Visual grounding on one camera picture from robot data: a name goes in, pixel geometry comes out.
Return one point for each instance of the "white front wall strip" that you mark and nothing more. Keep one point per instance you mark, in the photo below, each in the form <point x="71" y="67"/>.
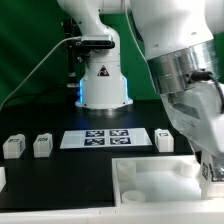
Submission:
<point x="202" y="212"/>

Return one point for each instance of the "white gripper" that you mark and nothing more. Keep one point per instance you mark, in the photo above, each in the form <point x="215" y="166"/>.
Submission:
<point x="196" y="114"/>

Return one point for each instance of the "white marker sheet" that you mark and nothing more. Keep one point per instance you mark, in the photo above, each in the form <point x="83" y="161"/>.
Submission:
<point x="77" y="139"/>

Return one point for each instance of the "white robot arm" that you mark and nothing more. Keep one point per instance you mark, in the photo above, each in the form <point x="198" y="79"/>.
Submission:
<point x="180" y="56"/>

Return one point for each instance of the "white obstacle block left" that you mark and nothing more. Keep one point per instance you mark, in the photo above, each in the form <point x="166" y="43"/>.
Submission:
<point x="2" y="178"/>

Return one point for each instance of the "white square table top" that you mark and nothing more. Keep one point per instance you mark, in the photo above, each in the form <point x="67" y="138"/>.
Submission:
<point x="160" y="181"/>

